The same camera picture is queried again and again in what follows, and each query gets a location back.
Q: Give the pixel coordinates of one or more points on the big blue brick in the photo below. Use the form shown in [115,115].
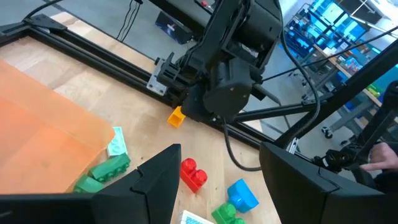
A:
[242,196]

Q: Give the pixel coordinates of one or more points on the black handheld device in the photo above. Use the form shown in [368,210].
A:
[337,158]

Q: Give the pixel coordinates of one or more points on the yellow-orange small brick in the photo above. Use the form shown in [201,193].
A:
[175,118]

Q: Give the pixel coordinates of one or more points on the person's hand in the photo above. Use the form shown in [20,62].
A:
[384,157]

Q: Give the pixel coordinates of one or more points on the red two-stud brick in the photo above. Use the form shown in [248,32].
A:
[192,177]

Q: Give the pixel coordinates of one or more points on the mint brick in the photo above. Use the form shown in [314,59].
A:
[117,144]

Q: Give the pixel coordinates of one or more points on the dark blue box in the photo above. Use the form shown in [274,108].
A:
[174,28]

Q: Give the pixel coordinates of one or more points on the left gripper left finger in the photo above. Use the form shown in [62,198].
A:
[146,193]

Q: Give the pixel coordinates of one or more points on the person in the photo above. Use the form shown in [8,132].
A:
[388,183]

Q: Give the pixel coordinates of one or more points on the green two-stud brick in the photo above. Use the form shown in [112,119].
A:
[87,185]
[225,214]
[109,168]

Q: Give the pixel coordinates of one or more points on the orange plastic bin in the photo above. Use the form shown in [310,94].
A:
[46,140]

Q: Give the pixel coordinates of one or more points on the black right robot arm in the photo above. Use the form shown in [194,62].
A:
[230,90]

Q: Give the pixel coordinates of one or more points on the shelf with blue bins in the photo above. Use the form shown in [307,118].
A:
[326,34]

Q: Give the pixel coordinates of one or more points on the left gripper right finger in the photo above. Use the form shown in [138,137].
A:
[298,193]

